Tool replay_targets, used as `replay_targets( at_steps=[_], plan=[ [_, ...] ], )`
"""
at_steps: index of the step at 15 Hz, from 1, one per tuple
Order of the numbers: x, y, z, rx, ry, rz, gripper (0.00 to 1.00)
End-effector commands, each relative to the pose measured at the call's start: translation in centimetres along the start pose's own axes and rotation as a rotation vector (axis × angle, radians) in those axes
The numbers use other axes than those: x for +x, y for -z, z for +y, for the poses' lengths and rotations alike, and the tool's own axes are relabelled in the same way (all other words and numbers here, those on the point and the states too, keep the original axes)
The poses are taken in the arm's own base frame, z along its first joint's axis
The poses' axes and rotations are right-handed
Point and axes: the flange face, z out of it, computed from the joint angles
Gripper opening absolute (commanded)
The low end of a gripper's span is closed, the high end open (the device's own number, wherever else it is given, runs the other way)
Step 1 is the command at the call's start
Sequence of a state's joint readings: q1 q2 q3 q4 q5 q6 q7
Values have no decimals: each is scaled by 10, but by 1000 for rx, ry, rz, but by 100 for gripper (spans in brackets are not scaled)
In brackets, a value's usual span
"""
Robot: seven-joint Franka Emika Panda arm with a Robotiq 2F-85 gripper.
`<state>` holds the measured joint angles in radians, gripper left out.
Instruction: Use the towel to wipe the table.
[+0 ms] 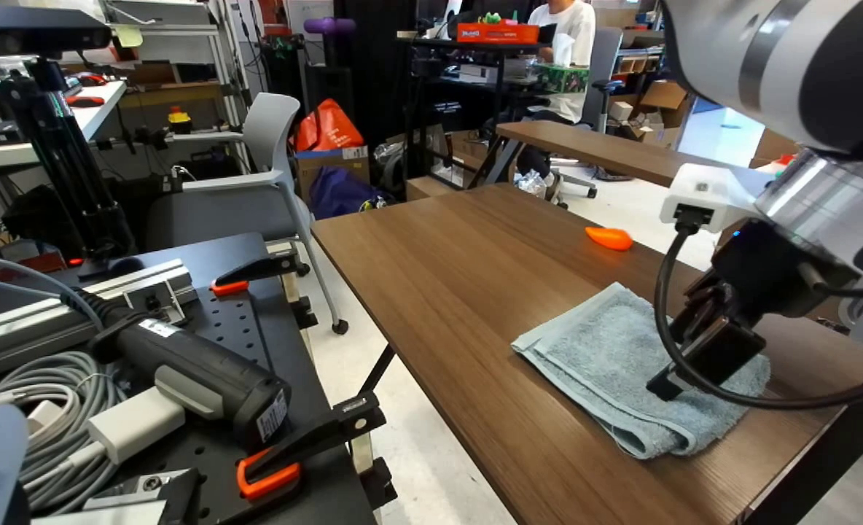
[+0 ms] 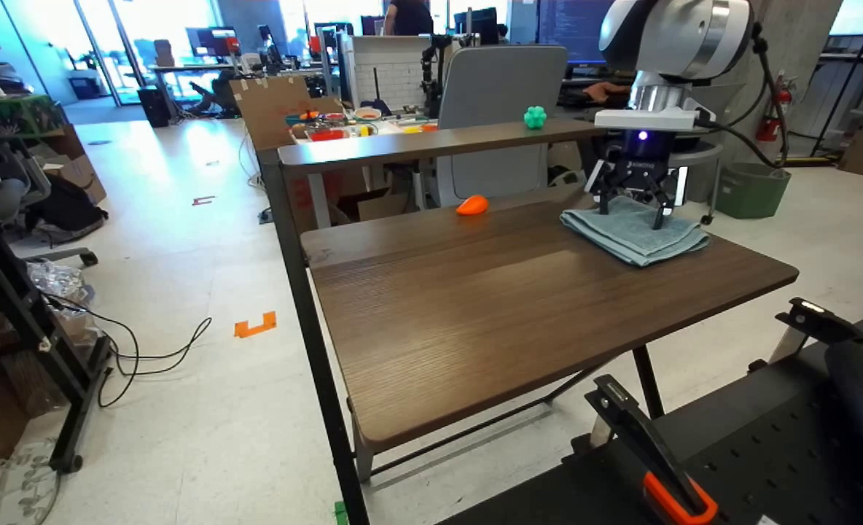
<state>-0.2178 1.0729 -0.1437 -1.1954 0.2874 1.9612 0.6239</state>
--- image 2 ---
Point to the distant desk with monitors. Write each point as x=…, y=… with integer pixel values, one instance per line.
x=207, y=54

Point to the orange floor marker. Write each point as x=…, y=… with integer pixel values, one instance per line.
x=255, y=323

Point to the green waste bin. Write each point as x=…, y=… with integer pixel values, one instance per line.
x=752, y=194

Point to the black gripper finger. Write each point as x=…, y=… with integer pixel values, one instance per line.
x=598, y=183
x=678, y=183

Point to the black light stand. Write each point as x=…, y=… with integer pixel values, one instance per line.
x=842, y=87

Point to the black metal rack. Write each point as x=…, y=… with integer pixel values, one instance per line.
x=61, y=388

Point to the green floor tape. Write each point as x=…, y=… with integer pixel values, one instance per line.
x=341, y=514

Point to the distant standing person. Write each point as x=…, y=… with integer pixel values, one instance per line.
x=408, y=14

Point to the blue computer monitor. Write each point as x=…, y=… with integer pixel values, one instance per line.
x=557, y=17

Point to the red fire extinguisher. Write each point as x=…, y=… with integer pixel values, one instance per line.
x=780, y=112

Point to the large brown cardboard box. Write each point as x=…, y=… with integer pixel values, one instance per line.
x=275, y=106

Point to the cluttered dark office chair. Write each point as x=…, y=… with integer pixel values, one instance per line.
x=61, y=204

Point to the orange plastic toy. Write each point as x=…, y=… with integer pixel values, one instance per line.
x=472, y=204

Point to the black metal table frame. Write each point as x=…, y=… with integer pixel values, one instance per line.
x=324, y=388

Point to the white plastic bag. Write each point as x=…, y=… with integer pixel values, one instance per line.
x=57, y=280

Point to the colourful toy pile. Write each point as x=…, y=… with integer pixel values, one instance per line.
x=354, y=126

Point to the light blue towel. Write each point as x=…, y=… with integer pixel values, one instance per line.
x=635, y=240

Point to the grey office chair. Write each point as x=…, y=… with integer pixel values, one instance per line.
x=500, y=87
x=711, y=154

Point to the black perforated board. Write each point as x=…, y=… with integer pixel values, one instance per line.
x=770, y=455

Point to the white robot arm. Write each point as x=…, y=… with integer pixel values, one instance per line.
x=682, y=39

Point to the wooden table white legs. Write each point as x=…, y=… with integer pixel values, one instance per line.
x=354, y=150

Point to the green bumpy toy ball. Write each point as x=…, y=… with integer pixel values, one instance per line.
x=533, y=118

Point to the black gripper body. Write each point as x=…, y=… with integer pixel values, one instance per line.
x=641, y=160

